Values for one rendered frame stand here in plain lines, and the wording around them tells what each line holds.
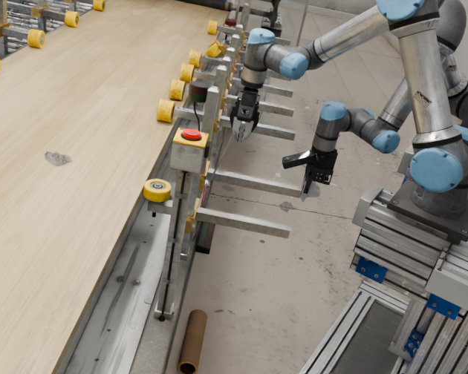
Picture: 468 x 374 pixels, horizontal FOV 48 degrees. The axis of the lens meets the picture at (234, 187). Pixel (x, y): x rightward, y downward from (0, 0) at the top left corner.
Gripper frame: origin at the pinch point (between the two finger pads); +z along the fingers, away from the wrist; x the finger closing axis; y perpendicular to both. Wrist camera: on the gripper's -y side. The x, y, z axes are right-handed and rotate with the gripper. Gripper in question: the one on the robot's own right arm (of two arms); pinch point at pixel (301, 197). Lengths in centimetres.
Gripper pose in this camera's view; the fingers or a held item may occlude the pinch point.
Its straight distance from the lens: 182.9
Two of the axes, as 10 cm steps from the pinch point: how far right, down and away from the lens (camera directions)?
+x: 0.8, -4.8, 8.7
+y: 9.8, 2.0, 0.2
